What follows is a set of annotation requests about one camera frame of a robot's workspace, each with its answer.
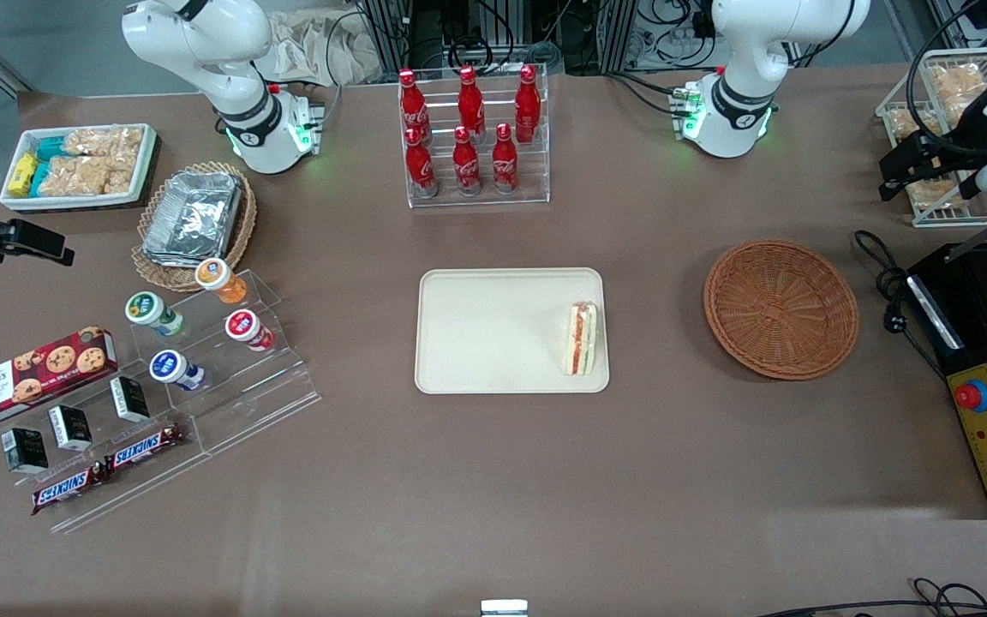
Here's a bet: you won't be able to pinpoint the black power cable with plug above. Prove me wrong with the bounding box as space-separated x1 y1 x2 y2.
852 229 950 380

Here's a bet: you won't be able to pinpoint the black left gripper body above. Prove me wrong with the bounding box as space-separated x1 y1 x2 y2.
913 101 987 177

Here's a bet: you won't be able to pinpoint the yellow snack pack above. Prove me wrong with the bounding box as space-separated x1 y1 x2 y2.
7 152 39 197

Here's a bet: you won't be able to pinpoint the light wicker basket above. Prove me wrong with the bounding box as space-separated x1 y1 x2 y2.
130 161 259 294

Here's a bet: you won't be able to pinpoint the white wire basket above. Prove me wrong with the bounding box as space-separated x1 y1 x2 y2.
876 46 987 229

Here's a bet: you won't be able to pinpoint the small black box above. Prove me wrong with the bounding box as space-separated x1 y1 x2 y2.
47 404 94 452
1 426 51 476
109 374 152 424

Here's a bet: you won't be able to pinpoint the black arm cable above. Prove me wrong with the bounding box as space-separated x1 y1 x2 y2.
905 0 987 157

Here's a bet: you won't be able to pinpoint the white rectangular snack tray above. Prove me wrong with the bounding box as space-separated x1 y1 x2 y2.
0 123 159 213

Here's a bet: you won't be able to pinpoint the red emergency stop button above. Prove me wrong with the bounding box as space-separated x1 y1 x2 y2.
954 378 987 415

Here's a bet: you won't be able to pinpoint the red lid yogurt cup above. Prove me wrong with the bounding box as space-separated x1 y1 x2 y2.
224 309 276 353

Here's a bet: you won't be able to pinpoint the triangle sandwich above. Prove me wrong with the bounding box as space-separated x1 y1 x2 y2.
565 300 599 378

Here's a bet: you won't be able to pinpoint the black appliance housing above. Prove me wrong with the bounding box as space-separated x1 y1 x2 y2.
905 242 987 521

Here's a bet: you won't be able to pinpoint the black equipment rack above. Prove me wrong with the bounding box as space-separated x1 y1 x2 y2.
355 0 642 76

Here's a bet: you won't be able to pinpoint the red cola bottle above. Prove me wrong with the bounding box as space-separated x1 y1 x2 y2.
404 127 440 199
452 126 483 197
491 123 520 195
398 69 433 143
514 64 542 145
457 65 487 143

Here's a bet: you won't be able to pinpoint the clear rice cracker pack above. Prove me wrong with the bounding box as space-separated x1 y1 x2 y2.
63 127 144 160
46 154 137 197

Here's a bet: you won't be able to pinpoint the brown wicker basket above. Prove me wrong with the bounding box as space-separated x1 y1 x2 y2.
703 238 860 381

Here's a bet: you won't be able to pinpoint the Snickers chocolate bar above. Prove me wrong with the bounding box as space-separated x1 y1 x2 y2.
30 464 110 517
104 423 187 475

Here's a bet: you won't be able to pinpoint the fried snack pack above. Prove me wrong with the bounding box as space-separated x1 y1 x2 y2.
888 106 942 143
929 63 987 123
906 175 967 212

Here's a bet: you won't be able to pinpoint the black floor cable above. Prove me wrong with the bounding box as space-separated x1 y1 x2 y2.
755 578 987 617

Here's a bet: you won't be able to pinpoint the clear acrylic bottle rack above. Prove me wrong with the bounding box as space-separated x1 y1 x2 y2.
398 63 552 210

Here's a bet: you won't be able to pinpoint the clear acrylic stepped display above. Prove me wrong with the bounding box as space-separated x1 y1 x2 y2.
0 375 213 535
129 269 324 457

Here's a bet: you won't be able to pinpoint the stacked foil containers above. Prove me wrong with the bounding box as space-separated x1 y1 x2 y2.
141 171 244 266

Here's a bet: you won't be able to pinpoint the red Walkers cookie box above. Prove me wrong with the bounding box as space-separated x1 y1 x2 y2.
0 325 120 432

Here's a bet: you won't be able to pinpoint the beige cloth bag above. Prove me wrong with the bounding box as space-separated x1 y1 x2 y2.
255 7 385 87

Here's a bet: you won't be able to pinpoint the beige plastic tray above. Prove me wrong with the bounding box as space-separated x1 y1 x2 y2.
415 267 611 395

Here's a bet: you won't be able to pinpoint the green lid yogurt cup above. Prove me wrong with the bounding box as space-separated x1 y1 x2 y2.
124 291 186 338

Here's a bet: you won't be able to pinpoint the orange lid yogurt cup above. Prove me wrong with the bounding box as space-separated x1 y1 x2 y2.
194 257 248 306

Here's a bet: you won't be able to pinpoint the blue lid yogurt cup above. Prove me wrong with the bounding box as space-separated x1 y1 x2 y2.
148 349 206 392

